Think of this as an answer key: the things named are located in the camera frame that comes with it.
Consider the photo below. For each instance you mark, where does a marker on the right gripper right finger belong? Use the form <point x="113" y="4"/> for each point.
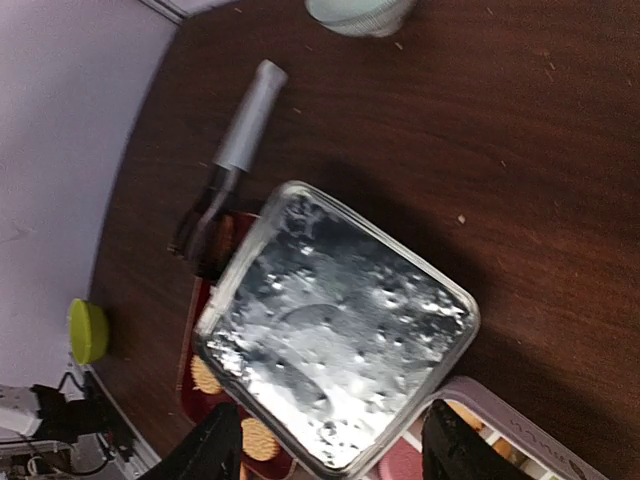
<point x="452" y="450"/>

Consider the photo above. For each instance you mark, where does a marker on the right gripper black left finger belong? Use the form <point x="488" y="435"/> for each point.
<point x="210" y="451"/>

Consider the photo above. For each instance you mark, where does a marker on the pink round cookie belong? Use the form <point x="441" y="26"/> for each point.
<point x="401" y="462"/>

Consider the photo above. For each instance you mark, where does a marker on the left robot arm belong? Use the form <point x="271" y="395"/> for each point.
<point x="19" y="410"/>

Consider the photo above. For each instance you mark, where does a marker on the pale blue ceramic bowl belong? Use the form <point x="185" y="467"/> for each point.
<point x="361" y="18"/>

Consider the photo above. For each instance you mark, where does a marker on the white divided cookie tin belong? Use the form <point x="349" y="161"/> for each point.
<point x="513" y="436"/>

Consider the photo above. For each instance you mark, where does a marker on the metal food tongs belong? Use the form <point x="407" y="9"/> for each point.
<point x="233" y="159"/>

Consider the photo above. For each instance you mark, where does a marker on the red cookie tray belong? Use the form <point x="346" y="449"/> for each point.
<point x="261" y="456"/>

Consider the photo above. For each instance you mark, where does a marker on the green plastic bowl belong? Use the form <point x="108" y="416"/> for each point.
<point x="89" y="331"/>

